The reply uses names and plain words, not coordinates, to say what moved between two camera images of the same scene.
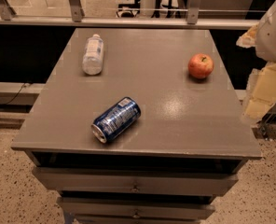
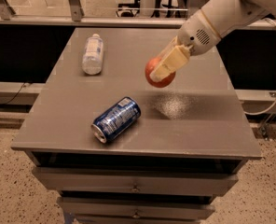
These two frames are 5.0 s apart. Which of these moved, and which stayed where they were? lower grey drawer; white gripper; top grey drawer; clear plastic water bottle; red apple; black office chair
Moved: white gripper; red apple
Stayed: top grey drawer; clear plastic water bottle; black office chair; lower grey drawer
